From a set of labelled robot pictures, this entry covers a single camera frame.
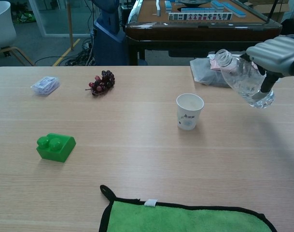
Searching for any row of face-up mahjong tiles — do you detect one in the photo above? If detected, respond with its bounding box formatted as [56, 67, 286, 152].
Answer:
[168, 12, 233, 22]

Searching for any black tripod stand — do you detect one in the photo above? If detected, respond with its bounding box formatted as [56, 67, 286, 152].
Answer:
[266, 0, 279, 24]

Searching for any grey plastic bag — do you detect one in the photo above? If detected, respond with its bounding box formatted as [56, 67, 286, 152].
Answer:
[189, 57, 234, 88]

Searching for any black floor cable bundle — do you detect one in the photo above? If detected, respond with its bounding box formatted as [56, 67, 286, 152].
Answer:
[34, 52, 97, 66]

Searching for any wooden post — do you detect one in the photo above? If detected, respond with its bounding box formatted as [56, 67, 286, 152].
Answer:
[66, 0, 74, 51]

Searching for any white paper cup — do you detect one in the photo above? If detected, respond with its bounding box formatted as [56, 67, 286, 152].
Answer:
[176, 93, 205, 131]

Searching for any transparent plastic bottle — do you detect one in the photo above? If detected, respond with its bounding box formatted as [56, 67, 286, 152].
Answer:
[214, 48, 275, 109]

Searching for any green cloth with black trim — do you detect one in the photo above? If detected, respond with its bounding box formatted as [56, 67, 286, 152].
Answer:
[98, 185, 279, 232]

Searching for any blue machine base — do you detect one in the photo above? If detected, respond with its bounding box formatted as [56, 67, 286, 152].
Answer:
[92, 0, 128, 66]

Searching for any white chair with wooden legs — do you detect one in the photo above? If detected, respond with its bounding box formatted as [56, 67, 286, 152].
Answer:
[0, 0, 35, 67]

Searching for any green packet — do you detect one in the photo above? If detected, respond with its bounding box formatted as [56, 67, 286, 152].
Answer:
[18, 13, 36, 24]

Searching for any dark red grape bunch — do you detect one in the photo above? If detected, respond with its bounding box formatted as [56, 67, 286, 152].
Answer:
[84, 70, 115, 97]

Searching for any green toy building block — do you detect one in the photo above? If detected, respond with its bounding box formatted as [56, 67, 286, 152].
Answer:
[36, 133, 77, 164]

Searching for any dark wooden mahjong table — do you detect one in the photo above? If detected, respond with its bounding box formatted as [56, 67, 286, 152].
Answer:
[125, 0, 282, 66]

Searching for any pink wet wipes pack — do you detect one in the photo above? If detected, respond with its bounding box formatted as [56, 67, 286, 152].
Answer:
[208, 54, 224, 71]

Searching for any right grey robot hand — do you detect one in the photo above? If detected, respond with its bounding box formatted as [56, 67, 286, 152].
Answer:
[246, 36, 294, 94]

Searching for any small clear plastic packet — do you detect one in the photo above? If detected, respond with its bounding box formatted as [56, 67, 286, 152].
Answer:
[30, 76, 62, 97]

